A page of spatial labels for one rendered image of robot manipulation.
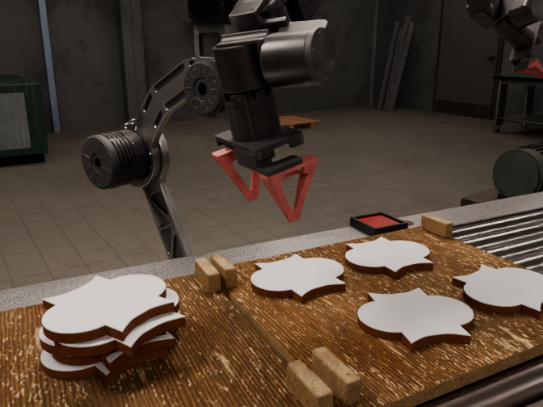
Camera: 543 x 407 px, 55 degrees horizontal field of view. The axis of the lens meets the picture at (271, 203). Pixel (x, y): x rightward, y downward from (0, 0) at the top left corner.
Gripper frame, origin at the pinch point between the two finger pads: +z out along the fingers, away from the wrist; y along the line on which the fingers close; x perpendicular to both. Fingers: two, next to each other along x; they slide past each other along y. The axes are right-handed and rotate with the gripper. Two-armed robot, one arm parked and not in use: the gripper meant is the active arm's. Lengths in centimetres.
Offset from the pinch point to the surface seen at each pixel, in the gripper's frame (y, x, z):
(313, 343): 13.3, -5.4, 10.8
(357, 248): -3.1, 14.4, 14.4
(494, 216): -8, 53, 27
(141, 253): -245, 31, 119
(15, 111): -551, 15, 60
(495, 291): 17.0, 19.6, 15.4
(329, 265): -0.3, 7.1, 12.7
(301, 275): 0.5, 2.0, 11.5
